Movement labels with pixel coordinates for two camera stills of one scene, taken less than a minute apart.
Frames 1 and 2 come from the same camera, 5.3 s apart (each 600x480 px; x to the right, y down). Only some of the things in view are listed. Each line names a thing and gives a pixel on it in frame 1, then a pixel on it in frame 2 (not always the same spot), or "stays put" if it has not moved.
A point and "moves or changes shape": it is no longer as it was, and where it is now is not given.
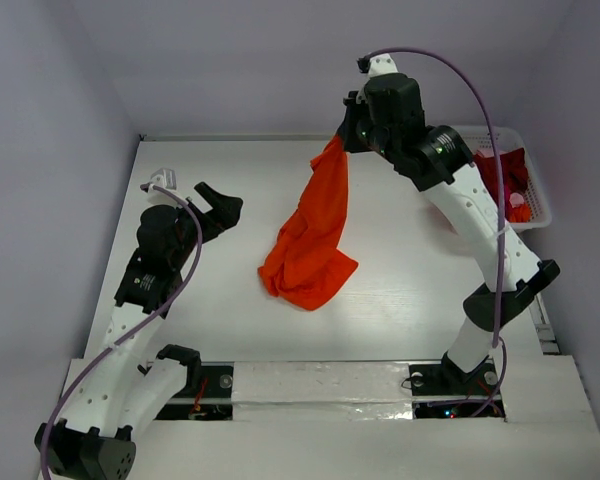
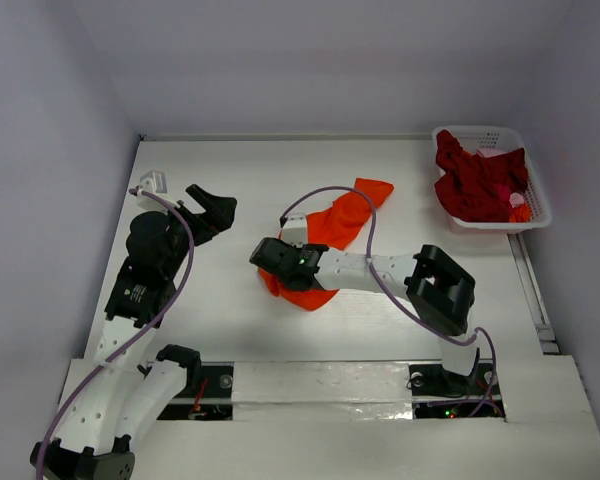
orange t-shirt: x=305 y=267 moves or changes shape
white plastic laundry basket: x=513 y=139 stays put
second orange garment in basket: x=521 y=214 stays put
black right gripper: x=353 y=128 → x=268 y=253
